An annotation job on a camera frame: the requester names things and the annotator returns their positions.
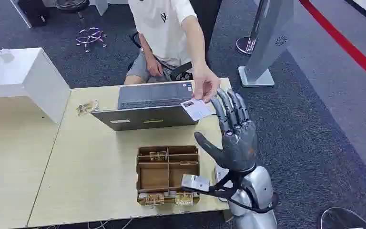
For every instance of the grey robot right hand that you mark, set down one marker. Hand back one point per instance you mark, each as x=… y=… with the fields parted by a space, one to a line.
x=238 y=142

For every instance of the person's left hand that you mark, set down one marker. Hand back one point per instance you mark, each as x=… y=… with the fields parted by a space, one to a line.
x=205 y=82

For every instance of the person's right hand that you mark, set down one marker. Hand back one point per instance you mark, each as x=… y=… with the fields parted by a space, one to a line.
x=154 y=66

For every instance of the white card with photo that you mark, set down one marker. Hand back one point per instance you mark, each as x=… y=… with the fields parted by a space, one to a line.
x=197 y=109

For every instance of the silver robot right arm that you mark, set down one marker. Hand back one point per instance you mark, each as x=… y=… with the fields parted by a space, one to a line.
x=258 y=189

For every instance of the black chair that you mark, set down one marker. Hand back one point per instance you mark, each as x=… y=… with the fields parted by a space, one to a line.
x=179 y=72

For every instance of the white power strip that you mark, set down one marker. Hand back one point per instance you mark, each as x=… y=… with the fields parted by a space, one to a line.
x=221 y=174

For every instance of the person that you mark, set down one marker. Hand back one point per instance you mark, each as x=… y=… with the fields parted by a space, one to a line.
x=161 y=28

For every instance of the grey laptop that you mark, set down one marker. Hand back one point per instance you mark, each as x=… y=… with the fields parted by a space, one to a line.
x=148 y=109

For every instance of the patterned gold card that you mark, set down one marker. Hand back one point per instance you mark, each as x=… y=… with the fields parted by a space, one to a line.
x=87 y=107
x=188 y=163
x=158 y=155
x=151 y=199
x=184 y=198

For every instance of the chrome stanchion base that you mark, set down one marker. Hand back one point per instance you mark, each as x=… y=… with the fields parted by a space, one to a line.
x=245 y=45

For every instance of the chrome chair base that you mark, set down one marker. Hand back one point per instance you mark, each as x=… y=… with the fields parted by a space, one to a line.
x=90 y=36

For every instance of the wooden card box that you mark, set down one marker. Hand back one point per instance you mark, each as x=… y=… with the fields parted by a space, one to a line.
x=157 y=177

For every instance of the black round stool seat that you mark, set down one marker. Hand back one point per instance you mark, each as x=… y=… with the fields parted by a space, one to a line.
x=72 y=4

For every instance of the round dark stool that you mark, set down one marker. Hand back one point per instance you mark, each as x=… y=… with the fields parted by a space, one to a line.
x=342 y=218

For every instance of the black case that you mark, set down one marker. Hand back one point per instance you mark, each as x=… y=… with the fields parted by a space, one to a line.
x=33 y=12

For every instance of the white cabinet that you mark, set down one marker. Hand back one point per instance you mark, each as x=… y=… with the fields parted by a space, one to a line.
x=22 y=79

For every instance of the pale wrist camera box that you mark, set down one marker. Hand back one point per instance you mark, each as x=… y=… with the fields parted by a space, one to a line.
x=195 y=182

